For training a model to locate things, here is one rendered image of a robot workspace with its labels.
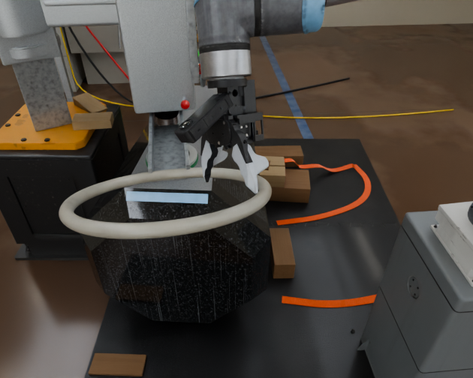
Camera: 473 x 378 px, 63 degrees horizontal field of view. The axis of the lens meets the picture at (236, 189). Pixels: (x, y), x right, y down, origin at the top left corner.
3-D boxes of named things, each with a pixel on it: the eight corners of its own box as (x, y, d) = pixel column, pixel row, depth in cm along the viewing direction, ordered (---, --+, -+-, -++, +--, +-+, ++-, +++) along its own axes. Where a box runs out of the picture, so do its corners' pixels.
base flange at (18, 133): (-12, 150, 199) (-16, 142, 196) (28, 107, 238) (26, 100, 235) (83, 150, 199) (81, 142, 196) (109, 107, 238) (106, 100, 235)
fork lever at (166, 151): (143, 94, 169) (141, 82, 166) (187, 90, 172) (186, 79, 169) (137, 184, 114) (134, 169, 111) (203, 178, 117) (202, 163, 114)
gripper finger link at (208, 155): (225, 178, 82) (239, 144, 76) (202, 184, 79) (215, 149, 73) (217, 168, 84) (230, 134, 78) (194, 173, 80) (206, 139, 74)
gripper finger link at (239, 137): (257, 157, 66) (235, 115, 68) (251, 159, 65) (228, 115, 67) (244, 170, 70) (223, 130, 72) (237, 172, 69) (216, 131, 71)
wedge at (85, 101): (73, 105, 231) (72, 97, 228) (88, 99, 237) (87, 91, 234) (92, 115, 221) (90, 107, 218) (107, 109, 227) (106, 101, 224)
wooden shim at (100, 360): (88, 374, 180) (88, 373, 179) (95, 354, 188) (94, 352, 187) (142, 376, 179) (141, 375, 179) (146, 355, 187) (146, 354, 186)
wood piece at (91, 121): (73, 130, 207) (70, 122, 204) (76, 121, 215) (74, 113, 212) (111, 128, 209) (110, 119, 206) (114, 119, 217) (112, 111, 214)
